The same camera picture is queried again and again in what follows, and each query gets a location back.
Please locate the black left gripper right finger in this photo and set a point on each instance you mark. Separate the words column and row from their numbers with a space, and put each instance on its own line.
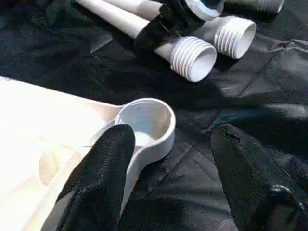
column 260, row 187

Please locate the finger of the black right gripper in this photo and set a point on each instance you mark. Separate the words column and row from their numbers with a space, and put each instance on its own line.
column 156, row 31

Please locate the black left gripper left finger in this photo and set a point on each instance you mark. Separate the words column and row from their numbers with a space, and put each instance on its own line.
column 101, row 180

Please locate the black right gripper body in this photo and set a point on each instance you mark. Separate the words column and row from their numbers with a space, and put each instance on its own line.
column 183, row 14

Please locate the white plastic table top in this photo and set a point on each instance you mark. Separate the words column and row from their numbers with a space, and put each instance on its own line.
column 36, row 120

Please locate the black mat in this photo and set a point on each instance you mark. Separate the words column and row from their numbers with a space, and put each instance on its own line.
column 240, row 96

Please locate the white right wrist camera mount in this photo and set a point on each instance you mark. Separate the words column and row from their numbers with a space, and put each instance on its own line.
column 211, row 12

